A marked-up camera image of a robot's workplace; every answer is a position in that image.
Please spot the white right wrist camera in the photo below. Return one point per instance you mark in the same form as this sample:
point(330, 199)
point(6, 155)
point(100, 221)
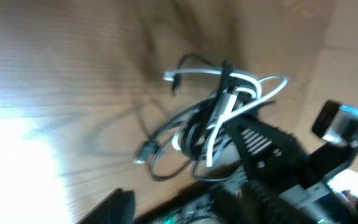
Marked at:
point(336, 123)

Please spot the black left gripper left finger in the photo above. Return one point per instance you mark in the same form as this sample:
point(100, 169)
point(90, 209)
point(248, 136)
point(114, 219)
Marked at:
point(117, 208)

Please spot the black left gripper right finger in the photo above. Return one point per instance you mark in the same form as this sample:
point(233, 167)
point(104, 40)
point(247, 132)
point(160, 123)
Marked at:
point(258, 204)

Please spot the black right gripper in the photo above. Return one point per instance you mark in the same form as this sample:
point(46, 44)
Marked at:
point(277, 158)

